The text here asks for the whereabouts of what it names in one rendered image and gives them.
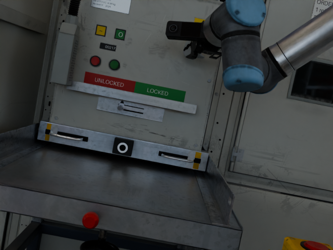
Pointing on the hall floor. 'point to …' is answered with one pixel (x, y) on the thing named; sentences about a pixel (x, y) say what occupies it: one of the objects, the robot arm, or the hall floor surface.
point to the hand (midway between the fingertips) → (184, 51)
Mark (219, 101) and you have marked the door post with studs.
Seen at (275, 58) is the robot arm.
